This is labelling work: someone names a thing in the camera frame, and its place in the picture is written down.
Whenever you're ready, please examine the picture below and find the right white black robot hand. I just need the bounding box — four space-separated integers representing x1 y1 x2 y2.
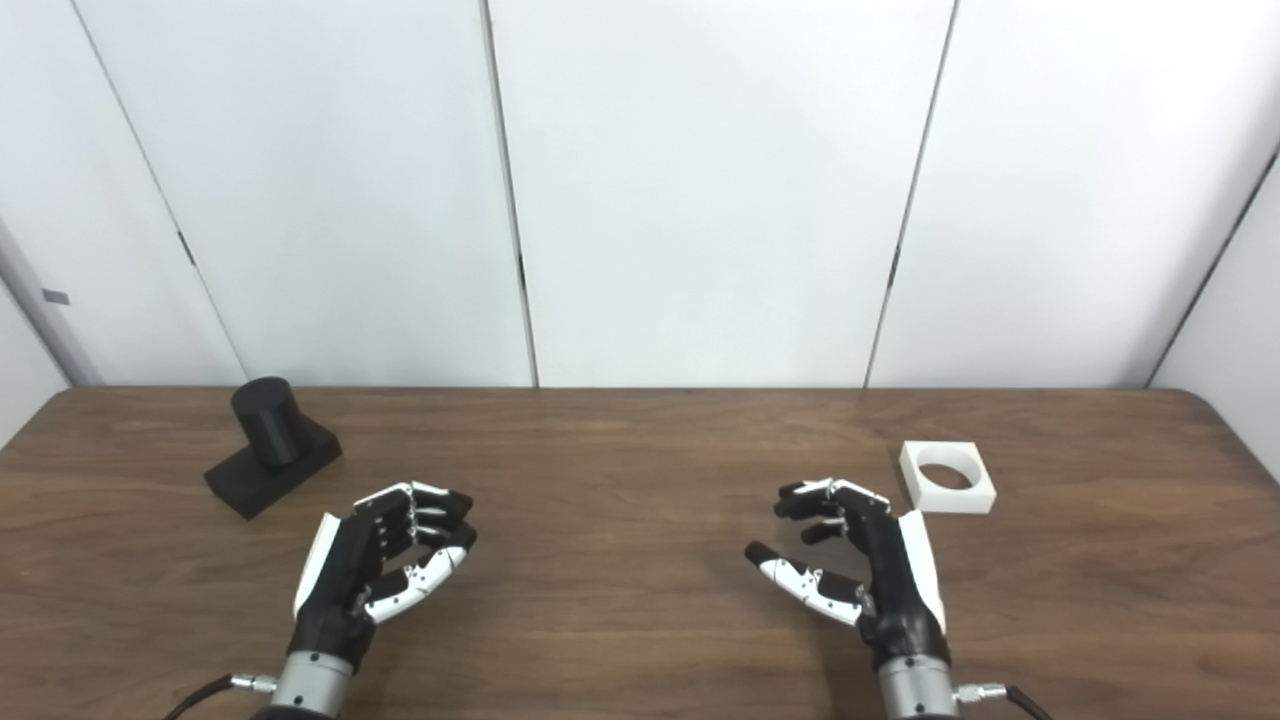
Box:
744 478 949 669

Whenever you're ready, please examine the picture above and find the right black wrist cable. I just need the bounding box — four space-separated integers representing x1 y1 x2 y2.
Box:
955 683 1053 720

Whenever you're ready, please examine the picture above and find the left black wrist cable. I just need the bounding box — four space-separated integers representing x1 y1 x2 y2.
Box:
163 673 278 720

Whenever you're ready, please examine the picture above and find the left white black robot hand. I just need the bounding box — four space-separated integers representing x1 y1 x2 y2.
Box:
290 481 478 673

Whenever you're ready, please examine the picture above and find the grey partition post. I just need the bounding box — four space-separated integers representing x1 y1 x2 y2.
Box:
0 215 106 388

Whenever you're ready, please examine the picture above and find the white square piece with hole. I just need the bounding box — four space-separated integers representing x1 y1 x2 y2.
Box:
898 441 997 515

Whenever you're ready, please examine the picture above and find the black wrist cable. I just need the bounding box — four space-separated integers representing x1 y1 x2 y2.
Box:
163 673 278 720
955 683 1053 720

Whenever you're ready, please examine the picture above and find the black peg with square base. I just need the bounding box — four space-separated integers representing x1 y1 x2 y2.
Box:
204 377 343 521

